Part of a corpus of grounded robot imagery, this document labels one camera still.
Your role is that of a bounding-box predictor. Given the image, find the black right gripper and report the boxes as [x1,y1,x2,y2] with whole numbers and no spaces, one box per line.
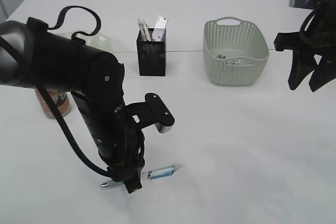
[274,1,335,92]

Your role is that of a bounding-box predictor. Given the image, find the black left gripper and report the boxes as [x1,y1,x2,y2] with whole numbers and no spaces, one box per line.
[72,92,144,194]

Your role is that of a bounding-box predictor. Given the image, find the blue grip white pen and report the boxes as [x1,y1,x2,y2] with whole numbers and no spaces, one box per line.
[99,165,181,189]

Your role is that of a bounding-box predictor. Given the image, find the large paper piece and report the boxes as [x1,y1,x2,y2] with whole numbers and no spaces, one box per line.
[226,59,240,66]

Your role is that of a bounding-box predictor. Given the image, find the brown coffee drink bottle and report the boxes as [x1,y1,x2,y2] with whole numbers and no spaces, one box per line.
[35,89,71,119]

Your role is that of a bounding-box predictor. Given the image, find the grey grip white pen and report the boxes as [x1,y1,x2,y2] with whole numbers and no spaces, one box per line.
[138,18,147,41]

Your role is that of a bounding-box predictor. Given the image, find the clear plastic ruler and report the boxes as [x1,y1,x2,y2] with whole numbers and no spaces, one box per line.
[152,15,168,42]

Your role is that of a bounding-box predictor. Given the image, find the beige grip white pen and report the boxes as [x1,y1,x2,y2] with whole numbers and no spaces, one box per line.
[142,19,152,41]

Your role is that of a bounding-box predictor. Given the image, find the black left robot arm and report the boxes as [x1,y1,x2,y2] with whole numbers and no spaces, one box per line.
[1,18,144,193]

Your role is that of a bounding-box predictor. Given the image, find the grey-green plastic basket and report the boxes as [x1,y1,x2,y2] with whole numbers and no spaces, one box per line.
[203,17,269,86]

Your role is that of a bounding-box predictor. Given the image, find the black mesh pen holder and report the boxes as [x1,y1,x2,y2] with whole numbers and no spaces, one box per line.
[136,29,166,77]

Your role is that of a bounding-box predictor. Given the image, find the pale green wavy glass bowl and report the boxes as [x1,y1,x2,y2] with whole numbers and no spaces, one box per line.
[49,30,113,54]

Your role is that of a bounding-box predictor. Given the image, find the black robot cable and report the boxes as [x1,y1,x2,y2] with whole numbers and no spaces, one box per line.
[299,8,323,44]

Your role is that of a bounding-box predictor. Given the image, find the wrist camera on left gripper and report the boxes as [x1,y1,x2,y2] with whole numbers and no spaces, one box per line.
[126,93,175,134]

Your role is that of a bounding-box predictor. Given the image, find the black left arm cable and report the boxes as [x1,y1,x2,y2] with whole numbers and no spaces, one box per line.
[0,5,145,183]

